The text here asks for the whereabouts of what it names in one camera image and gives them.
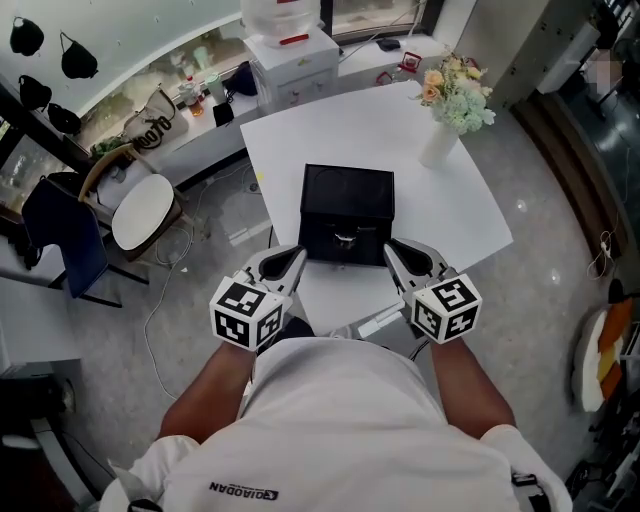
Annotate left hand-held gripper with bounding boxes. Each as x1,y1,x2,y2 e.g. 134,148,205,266
208,244,309,354

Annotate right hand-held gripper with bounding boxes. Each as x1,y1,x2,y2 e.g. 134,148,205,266
383,238,484,346

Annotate black box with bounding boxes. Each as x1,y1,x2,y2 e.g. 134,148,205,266
297,162,397,268

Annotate person's right forearm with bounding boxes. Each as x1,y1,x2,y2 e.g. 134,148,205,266
429,336,517,439

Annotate person's left forearm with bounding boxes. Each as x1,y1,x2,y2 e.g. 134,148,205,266
158,341,262,447

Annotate person's black shorts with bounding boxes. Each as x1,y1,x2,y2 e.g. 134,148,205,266
279,315,317,347

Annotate white vase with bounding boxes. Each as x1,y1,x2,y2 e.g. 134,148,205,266
418,119,461,170

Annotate white window bench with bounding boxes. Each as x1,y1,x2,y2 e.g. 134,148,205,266
94,37,452,194

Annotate white table with black legs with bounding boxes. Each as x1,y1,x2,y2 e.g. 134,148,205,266
239,79,515,337

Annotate wooden chair with white cushion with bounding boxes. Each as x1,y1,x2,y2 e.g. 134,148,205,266
77,141,189,264

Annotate small black pouch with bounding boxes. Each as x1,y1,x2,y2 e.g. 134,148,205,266
211,101,236,128

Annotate pastel flower bouquet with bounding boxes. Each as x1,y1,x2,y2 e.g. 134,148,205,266
410,49,498,137

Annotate person's white shirt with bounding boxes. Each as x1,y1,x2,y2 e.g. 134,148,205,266
98,336,575,512

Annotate glass tea pitcher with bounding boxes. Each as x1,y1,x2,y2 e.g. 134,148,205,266
177,79,207,119

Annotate white tumbler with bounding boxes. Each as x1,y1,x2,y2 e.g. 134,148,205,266
204,72,228,106

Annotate beige tote bag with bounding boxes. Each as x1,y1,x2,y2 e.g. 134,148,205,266
122,84,191,152

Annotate dark blue bag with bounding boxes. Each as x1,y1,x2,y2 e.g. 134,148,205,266
224,60,259,98

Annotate white round floor seat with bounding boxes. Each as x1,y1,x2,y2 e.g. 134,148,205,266
570,299,634,414

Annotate white water dispenser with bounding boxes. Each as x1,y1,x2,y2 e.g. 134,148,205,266
244,26,342,109

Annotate large orange cushion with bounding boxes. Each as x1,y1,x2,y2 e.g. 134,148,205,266
598,299,634,354

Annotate green potted plant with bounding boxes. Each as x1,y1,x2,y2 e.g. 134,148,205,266
89,136,132,162

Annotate yellow cushion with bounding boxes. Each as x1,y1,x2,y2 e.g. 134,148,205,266
596,346,622,382

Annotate dark blue chair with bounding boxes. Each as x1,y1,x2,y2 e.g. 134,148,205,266
20,174,151,309

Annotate small orange cushion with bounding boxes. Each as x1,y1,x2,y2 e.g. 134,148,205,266
599,366,624,402

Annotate grey desk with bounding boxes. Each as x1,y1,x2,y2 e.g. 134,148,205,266
0,273,84,372

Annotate black cap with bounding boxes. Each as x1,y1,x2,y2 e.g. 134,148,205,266
9,16,46,57
18,74,54,112
45,101,83,137
59,30,100,80

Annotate white floor cable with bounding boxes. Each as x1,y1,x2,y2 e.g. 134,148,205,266
143,219,197,402

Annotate white cable with plug strip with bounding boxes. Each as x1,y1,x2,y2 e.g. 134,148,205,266
585,230,617,279

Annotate black right shoulder strap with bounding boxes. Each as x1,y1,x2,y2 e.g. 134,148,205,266
510,471,547,512

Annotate black bag with straps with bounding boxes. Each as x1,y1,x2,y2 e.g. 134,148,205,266
6,234,44,272

